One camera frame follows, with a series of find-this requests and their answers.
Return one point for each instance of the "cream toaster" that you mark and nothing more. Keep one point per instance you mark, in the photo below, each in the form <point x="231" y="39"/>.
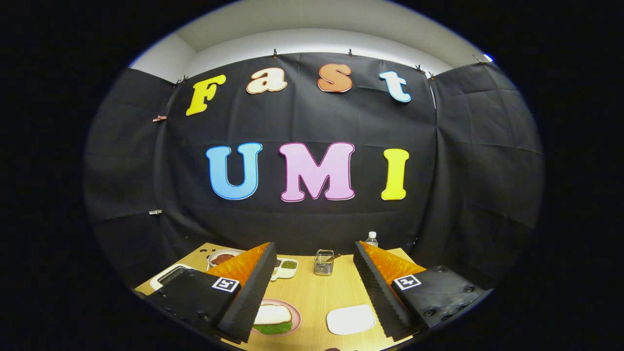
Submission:
<point x="163" y="278"/>

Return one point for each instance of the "toasted bread slice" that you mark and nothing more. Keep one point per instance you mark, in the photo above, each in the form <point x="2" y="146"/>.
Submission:
<point x="273" y="314"/>

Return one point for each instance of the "pink plate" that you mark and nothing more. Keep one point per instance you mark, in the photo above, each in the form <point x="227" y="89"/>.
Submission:
<point x="296" y="317"/>

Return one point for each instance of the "square white plate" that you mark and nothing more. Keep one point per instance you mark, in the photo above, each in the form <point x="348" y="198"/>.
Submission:
<point x="351" y="319"/>

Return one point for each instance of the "divided white bean dish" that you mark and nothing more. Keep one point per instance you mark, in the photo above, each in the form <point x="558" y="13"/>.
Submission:
<point x="288" y="265"/>

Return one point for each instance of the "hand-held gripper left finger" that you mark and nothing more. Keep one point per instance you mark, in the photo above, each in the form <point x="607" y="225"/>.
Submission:
<point x="253" y="297"/>

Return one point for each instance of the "round white plate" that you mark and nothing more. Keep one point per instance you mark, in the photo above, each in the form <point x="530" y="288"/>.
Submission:
<point x="210" y="261"/>

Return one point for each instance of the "black backdrop cloth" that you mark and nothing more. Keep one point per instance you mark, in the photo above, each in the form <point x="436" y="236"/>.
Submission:
<point x="312" y="122"/>

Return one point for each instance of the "green label bottle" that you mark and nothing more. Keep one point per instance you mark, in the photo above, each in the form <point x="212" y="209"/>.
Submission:
<point x="372" y="240"/>

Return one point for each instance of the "metal utensil holder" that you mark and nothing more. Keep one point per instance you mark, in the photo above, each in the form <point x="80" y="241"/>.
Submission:
<point x="323" y="265"/>

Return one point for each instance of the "green lettuce leaf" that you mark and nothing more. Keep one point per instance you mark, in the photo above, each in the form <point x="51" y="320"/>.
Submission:
<point x="275" y="329"/>

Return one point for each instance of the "red meat piece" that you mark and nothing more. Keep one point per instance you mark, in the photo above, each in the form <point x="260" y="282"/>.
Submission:
<point x="222" y="257"/>

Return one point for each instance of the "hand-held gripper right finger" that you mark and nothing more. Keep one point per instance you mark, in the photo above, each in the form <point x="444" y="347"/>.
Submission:
<point x="380" y="297"/>

